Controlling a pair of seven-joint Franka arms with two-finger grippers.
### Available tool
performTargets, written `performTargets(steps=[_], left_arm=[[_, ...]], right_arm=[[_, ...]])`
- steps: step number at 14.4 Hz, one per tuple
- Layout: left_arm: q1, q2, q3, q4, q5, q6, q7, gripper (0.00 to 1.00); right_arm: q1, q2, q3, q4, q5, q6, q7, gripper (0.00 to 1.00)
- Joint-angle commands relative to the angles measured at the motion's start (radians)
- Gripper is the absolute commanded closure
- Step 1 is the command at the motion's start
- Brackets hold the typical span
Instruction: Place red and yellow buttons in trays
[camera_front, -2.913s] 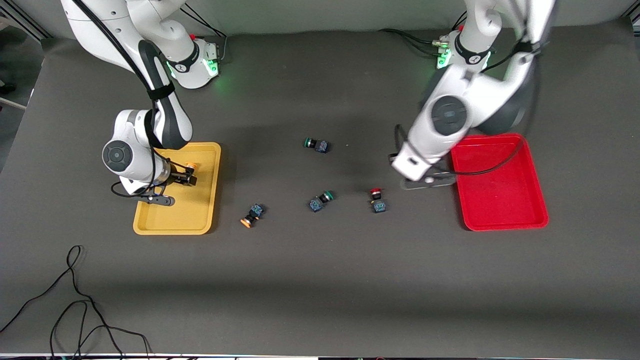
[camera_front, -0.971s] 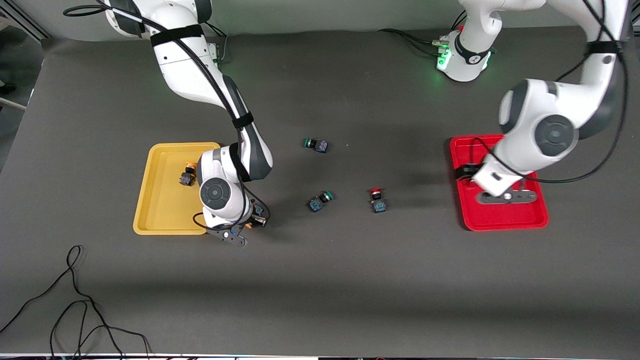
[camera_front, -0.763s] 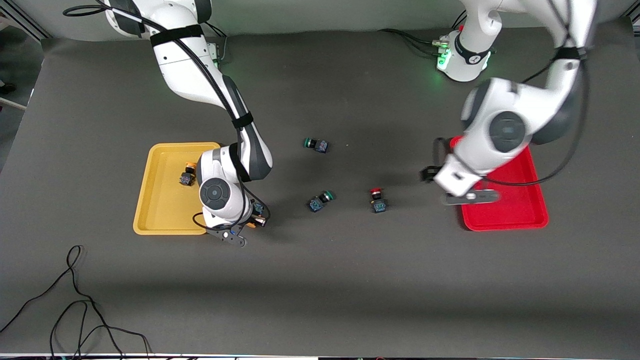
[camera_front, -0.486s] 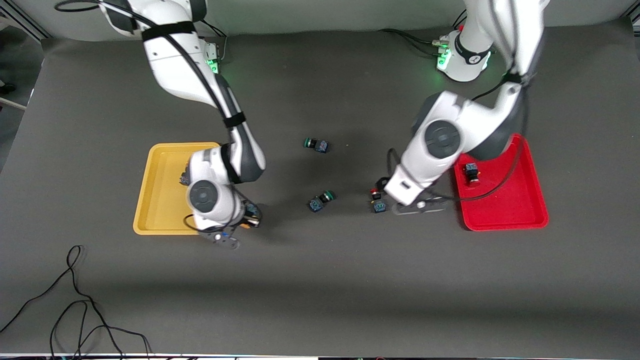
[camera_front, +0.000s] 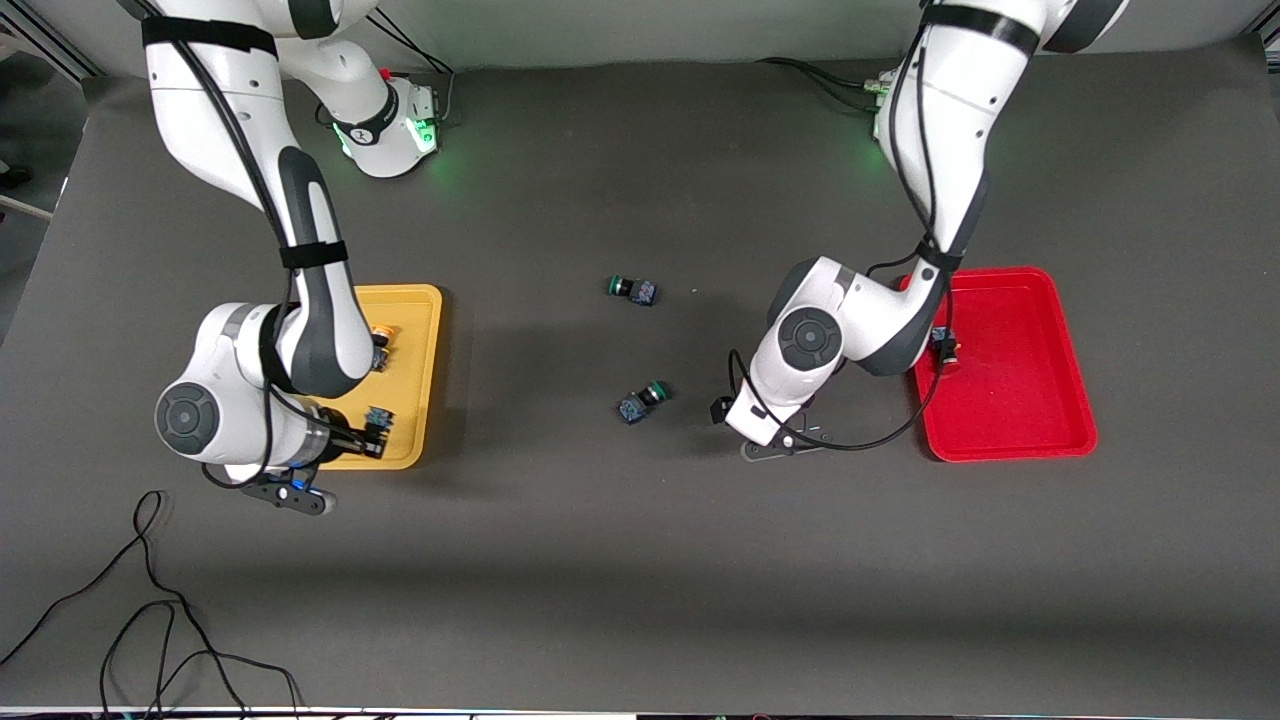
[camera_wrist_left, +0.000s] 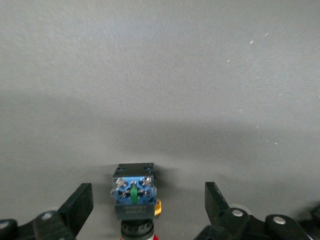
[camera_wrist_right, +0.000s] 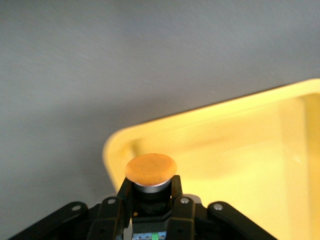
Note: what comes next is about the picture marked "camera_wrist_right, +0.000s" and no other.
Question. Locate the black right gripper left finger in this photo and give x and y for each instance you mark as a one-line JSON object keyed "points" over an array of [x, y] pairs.
{"points": [[110, 217]]}

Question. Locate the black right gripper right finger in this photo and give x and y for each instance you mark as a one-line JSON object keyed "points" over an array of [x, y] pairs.
{"points": [[182, 220]]}

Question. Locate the yellow push button switch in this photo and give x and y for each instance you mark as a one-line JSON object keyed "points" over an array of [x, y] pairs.
{"points": [[150, 170]]}

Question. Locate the yellow plastic tray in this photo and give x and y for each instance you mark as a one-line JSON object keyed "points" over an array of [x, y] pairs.
{"points": [[237, 162]]}

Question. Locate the dark grey table mat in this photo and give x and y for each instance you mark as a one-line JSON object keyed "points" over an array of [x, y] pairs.
{"points": [[75, 75]]}

